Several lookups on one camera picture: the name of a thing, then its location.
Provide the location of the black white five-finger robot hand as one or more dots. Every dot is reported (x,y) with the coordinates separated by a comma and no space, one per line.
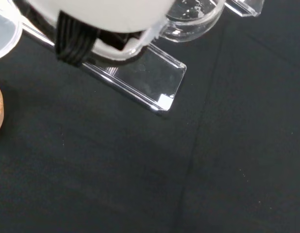
(96,14)

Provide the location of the clear acrylic funnel stand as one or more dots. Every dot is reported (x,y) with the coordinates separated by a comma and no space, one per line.
(150,80)

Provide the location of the black cloth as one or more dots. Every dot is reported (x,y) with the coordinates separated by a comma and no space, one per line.
(140,170)

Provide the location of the translucent plastic funnel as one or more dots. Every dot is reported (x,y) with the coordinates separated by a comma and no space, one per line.
(4,31)

